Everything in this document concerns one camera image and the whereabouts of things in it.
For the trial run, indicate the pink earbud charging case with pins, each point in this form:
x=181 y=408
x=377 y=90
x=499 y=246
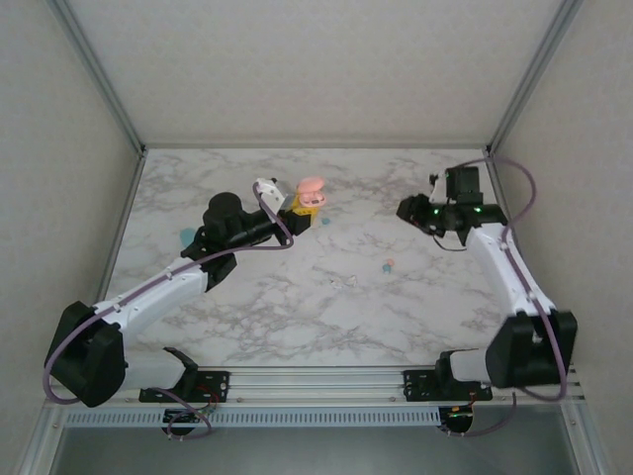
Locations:
x=310 y=185

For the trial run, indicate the blue earbud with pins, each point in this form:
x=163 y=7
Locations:
x=385 y=268
x=325 y=220

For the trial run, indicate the blue earbud charging case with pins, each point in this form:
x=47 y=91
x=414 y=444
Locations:
x=187 y=236

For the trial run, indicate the white earbud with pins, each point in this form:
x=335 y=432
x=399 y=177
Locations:
x=336 y=283
x=352 y=281

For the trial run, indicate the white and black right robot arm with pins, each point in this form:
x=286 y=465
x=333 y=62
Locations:
x=499 y=277

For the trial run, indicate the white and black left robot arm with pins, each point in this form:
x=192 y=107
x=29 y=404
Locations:
x=148 y=302

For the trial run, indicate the small controller circuit board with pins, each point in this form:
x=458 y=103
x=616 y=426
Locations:
x=460 y=420
x=183 y=417

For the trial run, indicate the dark table end rail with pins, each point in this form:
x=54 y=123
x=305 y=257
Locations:
x=316 y=146

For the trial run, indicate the aluminium table side rail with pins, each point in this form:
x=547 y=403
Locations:
x=531 y=257
x=118 y=232

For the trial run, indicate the aluminium corner post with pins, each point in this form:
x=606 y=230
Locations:
x=525 y=84
x=106 y=84

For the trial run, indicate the aluminium table base rail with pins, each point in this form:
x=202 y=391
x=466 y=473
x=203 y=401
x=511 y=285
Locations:
x=316 y=386

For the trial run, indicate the aluminium frame leg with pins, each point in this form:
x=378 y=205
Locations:
x=42 y=445
x=581 y=445

